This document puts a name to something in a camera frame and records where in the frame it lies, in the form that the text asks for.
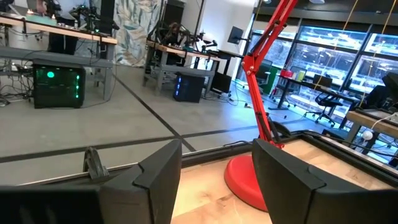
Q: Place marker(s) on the small black tilted monitor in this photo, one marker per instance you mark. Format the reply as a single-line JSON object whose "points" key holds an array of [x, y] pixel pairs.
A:
{"points": [[235, 35]]}

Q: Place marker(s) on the black office chair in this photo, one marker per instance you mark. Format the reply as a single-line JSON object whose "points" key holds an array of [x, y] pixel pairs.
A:
{"points": [[264, 73], [325, 101]]}

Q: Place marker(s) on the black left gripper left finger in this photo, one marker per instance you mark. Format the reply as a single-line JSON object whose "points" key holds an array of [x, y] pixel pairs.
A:
{"points": [[155, 186]]}

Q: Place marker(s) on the dark partition panel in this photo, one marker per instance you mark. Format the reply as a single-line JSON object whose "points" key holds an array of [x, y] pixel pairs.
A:
{"points": [[172, 14]]}

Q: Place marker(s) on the black metal table frame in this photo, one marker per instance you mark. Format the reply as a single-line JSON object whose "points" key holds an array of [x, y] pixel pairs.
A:
{"points": [[202, 157]]}

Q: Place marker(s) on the black neighbouring robot arm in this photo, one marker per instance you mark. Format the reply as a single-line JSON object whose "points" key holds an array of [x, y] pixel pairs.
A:
{"points": [[90, 18], [51, 7]]}

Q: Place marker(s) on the white round ball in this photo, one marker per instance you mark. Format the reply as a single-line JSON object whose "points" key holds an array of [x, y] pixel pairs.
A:
{"points": [[367, 135]]}

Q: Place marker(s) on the wooden table with black rig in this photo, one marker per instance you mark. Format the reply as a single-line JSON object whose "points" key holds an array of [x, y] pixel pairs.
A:
{"points": [[373, 123]]}

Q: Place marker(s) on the black monitor on stand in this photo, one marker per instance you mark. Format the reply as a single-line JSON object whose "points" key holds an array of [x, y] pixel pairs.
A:
{"points": [[381, 93]]}

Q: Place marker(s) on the yellow-green container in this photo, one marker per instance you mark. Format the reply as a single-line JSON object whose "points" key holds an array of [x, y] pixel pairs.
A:
{"points": [[301, 76]]}

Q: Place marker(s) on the computer tower with blue lights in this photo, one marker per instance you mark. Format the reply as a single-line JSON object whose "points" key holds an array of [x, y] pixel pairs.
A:
{"points": [[188, 88]]}

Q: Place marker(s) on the long black office desk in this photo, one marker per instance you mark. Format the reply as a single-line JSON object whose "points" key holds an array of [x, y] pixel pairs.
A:
{"points": [[311, 85]]}

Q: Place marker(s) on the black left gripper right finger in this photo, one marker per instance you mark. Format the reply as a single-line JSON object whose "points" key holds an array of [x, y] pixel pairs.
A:
{"points": [[280, 180]]}

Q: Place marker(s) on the person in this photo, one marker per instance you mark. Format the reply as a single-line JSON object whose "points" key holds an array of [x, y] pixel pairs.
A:
{"points": [[62, 43]]}

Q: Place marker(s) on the red desk lamp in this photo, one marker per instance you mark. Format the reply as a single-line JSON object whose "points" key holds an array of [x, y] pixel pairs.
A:
{"points": [[253, 62]]}

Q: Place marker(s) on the black robot arms on bench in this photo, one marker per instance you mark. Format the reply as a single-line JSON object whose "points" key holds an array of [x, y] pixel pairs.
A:
{"points": [[180, 35]]}

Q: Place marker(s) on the wooden workbench with grey frame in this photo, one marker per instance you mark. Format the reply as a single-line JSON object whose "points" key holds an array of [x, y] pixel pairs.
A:
{"points": [[62, 57], [177, 70]]}

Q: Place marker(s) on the small red box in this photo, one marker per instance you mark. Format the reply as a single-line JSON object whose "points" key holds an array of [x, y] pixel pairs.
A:
{"points": [[286, 73]]}

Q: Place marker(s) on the computer tower with green lights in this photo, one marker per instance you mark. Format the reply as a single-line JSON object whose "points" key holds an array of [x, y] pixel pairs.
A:
{"points": [[57, 87]]}

